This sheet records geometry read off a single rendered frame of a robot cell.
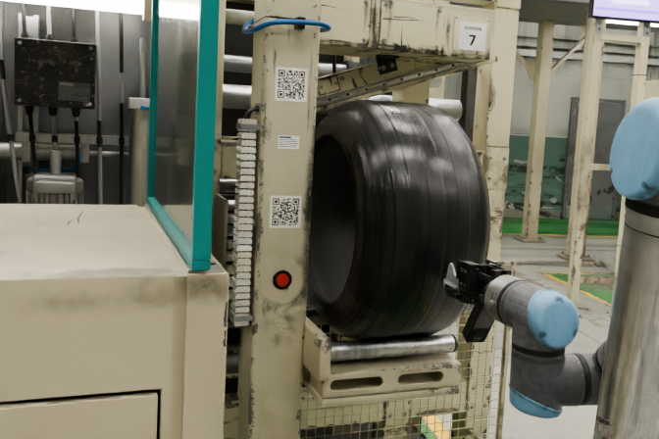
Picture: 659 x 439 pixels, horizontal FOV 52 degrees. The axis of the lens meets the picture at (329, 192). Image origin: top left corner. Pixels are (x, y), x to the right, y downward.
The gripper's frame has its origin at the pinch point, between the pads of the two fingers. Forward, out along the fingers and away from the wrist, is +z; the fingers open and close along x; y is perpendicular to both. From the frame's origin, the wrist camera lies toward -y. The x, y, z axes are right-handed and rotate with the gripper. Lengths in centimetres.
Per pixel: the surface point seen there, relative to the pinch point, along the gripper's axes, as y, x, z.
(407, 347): -18.5, 2.1, 13.7
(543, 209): -83, -670, 838
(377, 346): -17.9, 10.0, 13.9
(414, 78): 49, -18, 60
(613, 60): 179, -773, 818
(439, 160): 26.8, 1.7, 4.6
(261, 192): 17.3, 37.6, 21.1
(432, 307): -6.3, 1.1, 4.5
